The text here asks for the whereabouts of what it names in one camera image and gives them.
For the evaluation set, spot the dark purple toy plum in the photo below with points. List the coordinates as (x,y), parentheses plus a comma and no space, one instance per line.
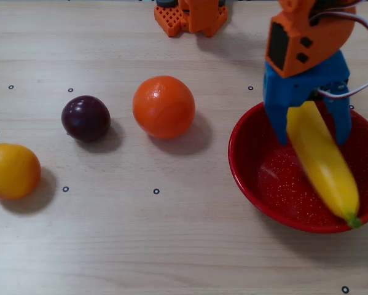
(85,118)

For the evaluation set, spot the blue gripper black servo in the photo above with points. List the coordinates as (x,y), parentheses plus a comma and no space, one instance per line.
(294,90)

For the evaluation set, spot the yellow orange toy lemon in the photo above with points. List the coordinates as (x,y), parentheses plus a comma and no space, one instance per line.
(11,170)

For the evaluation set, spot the yellow toy banana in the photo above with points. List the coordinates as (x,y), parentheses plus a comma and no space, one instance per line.
(325,166)

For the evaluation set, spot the orange robot base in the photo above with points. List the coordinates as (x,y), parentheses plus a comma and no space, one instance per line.
(168,21)

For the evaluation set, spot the orange toy fruit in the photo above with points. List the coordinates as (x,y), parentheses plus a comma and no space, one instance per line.
(163,107)

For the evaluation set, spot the red speckled enamel bowl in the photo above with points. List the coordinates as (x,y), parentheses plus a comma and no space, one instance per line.
(263,190)

